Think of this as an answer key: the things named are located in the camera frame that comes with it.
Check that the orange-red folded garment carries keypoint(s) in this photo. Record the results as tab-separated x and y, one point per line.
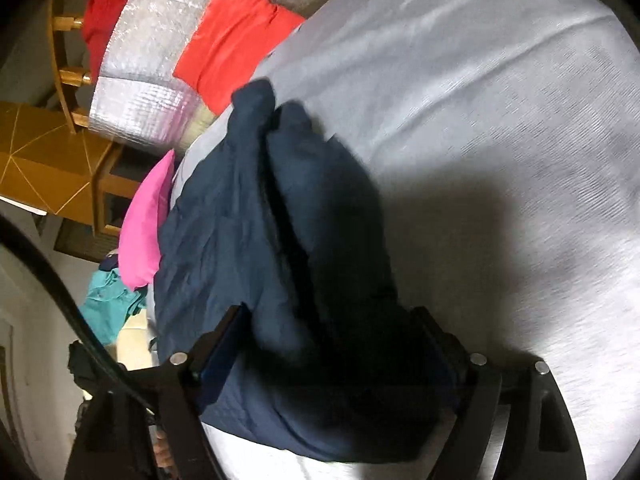
231	39

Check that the navy blue jacket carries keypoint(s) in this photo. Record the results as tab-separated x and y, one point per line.
289	224

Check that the wooden headboard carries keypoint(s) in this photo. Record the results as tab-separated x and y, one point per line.
67	79

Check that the teal garment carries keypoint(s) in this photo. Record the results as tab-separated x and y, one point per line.
109	303

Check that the pink pillow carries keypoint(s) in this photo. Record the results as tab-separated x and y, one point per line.
138	245

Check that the light grey bed sheet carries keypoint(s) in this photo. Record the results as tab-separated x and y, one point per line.
502	137

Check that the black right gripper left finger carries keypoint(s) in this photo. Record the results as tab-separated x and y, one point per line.
114	440

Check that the person's left hand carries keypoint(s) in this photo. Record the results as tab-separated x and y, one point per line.
162	453

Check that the yellow wooden nightstand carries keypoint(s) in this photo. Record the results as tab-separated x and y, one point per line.
76	176

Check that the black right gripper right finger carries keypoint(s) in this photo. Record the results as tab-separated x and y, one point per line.
540	440

